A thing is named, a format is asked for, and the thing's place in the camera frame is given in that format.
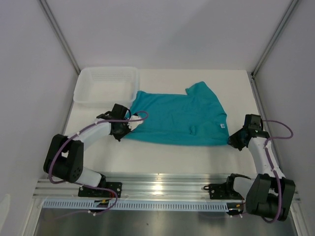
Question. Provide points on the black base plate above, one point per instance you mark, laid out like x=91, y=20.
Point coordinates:
x=108, y=190
x=223, y=191

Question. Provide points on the teal t-shirt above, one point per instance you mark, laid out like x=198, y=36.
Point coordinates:
x=196, y=118

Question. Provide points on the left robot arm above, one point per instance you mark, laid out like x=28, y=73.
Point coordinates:
x=65, y=158

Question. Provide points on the right aluminium frame post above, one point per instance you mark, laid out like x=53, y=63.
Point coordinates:
x=293, y=4

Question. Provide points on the left aluminium frame post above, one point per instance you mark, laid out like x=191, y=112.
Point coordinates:
x=59, y=34

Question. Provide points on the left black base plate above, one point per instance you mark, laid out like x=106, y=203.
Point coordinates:
x=108, y=190

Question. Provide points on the white slotted cable duct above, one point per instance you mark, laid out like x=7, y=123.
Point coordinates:
x=137, y=205

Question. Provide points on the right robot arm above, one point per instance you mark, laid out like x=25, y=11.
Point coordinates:
x=270, y=193

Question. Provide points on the aluminium frame post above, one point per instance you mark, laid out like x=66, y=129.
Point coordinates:
x=293, y=4
x=59, y=34

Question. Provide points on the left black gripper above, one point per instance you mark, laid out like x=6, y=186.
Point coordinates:
x=118, y=136

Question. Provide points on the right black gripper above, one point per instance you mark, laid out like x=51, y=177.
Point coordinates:
x=232, y=141

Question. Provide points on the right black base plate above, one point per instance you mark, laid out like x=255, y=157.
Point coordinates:
x=223, y=191

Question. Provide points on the white plastic basket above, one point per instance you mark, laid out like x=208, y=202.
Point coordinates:
x=105, y=86

